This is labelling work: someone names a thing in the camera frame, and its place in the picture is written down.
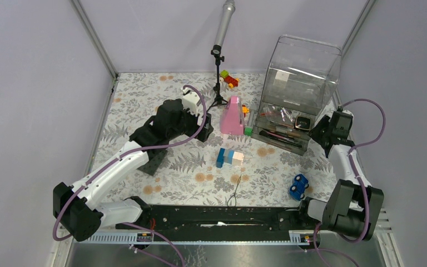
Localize white cardboard box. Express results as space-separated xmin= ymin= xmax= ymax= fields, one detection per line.
xmin=274 ymin=70 xmax=290 ymax=88

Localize blue toy car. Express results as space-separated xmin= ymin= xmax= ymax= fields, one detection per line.
xmin=289 ymin=174 xmax=310 ymax=201

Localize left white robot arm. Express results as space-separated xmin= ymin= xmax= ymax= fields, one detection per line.
xmin=52 ymin=96 xmax=213 ymax=241

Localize clear acrylic makeup organizer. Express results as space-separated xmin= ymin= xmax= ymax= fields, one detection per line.
xmin=252 ymin=34 xmax=342 ymax=156

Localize black makeup brush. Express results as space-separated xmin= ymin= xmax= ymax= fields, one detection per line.
xmin=259 ymin=130 xmax=302 ymax=147

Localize red yellow lego bricks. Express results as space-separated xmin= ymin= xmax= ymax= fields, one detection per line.
xmin=220 ymin=70 xmax=239 ymax=88

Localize green lego brick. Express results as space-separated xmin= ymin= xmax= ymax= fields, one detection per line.
xmin=244 ymin=126 xmax=252 ymax=136

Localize white blue brick stack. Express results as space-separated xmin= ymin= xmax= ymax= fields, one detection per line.
xmin=216 ymin=148 xmax=245 ymax=169

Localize black wire hair loop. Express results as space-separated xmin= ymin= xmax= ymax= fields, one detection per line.
xmin=226 ymin=168 xmax=244 ymax=207

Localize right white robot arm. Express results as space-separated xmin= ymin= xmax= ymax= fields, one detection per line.
xmin=296 ymin=111 xmax=384 ymax=243

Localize dark green lego baseplate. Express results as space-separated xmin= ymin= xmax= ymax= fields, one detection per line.
xmin=138 ymin=149 xmax=167 ymax=176

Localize black square compact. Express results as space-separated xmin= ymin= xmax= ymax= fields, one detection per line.
xmin=295 ymin=116 xmax=313 ymax=132

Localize pink foam wedge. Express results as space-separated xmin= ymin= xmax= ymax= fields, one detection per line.
xmin=220 ymin=96 xmax=245 ymax=136

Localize clear plastic wrapper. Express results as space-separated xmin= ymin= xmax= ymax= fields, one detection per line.
xmin=259 ymin=104 xmax=295 ymax=125

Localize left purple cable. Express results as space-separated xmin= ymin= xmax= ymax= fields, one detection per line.
xmin=52 ymin=85 xmax=207 ymax=267

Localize silver microphone on tripod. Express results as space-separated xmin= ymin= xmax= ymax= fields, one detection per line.
xmin=206 ymin=0 xmax=236 ymax=112

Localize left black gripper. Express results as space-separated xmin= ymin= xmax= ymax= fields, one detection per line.
xmin=167 ymin=103 xmax=213 ymax=142

